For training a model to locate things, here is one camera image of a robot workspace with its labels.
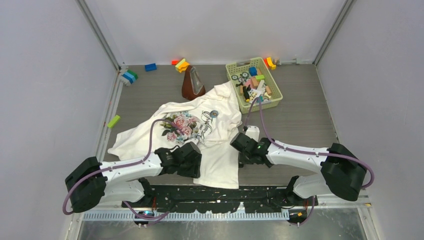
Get brown wooden metronome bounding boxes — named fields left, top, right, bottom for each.
left=181, top=65, right=206, bottom=101

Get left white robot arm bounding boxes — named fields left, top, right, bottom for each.
left=62, top=142, right=202, bottom=215

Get blue toy brick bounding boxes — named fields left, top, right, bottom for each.
left=144, top=63, right=157, bottom=72

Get white floral t-shirt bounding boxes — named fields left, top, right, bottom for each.
left=107, top=82, right=242, bottom=189

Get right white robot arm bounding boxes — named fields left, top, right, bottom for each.
left=230, top=132, right=367, bottom=205

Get green plastic basket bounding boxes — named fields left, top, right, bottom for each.
left=225, top=57, right=283, bottom=114

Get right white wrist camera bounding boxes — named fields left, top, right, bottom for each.
left=243, top=125, right=260, bottom=142

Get lime green block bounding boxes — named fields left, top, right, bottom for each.
left=106, top=115, right=121, bottom=129

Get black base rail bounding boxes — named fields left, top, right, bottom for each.
left=120, top=183, right=319, bottom=215

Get round white brooch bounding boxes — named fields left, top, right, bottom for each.
left=210, top=110, right=219, bottom=118

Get blue green stacked bricks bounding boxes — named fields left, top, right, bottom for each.
left=120, top=70, right=139, bottom=86

